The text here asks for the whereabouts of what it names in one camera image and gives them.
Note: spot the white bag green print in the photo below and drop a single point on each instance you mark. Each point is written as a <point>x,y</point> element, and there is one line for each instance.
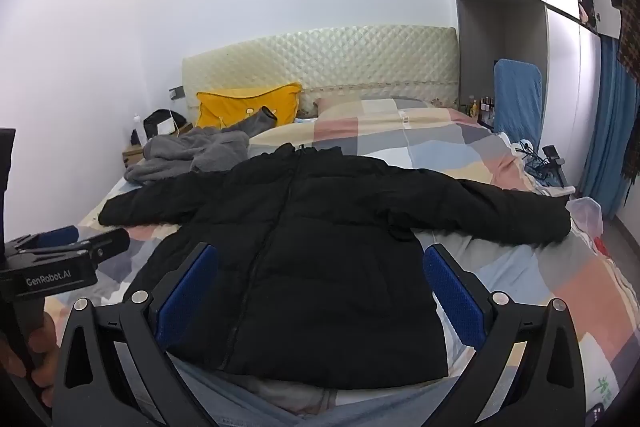
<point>605,387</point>

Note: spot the person's left hand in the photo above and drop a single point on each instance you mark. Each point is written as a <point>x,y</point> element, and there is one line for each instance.
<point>42,347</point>

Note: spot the black puffer jacket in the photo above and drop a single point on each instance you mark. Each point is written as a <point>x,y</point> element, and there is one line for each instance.
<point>320,257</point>

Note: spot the blue covered chair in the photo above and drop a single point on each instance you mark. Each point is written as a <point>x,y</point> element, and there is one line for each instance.
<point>517,102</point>

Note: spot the dark patterned hanging cloth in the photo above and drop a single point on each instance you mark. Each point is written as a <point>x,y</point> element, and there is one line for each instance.
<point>630,47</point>

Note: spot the yellow pillow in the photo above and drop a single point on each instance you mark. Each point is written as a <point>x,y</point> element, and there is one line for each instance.
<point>235,107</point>

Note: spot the white plastic bag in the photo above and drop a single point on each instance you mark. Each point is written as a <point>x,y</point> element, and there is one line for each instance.
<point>585,214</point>

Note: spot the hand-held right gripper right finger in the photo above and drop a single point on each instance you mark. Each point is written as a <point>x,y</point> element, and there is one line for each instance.
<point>455,302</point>

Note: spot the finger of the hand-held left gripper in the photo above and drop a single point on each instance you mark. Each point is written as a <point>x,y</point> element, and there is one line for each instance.
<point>100,246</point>
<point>57,235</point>

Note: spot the patchwork quilt bed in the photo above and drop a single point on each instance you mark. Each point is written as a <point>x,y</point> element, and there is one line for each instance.
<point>525,267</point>

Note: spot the dark grey sock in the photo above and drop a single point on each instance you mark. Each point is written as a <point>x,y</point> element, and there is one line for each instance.
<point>260,117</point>

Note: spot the dark wall socket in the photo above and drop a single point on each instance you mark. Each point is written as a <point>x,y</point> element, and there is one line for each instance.
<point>177,93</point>

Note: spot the grey fleece garment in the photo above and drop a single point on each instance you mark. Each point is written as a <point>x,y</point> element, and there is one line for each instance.
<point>190,152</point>

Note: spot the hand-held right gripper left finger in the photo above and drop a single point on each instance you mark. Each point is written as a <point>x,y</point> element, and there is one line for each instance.
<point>187,292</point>

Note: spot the black bag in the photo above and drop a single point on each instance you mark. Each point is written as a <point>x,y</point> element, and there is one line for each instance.
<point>155,119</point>

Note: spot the row of small bottles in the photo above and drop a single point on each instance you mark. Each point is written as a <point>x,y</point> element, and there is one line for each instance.
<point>482,106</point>

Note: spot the cream quilted headboard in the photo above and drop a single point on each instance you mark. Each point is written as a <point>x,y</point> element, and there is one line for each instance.
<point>325,57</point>

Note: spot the wooden nightstand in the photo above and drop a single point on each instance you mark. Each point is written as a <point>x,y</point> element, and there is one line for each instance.
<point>131,155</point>

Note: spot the pink grey pillow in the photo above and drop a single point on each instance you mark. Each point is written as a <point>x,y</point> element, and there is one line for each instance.
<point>350,103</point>

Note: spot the blue curtain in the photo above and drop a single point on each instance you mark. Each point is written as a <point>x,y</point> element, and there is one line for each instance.
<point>607,132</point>

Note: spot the grey white wardrobe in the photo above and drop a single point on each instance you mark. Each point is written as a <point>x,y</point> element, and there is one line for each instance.
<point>565,82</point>

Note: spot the black stand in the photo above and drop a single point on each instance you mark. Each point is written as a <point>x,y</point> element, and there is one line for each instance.
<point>555,157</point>

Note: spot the white bottle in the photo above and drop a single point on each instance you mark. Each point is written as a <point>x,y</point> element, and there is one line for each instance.
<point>136,124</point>

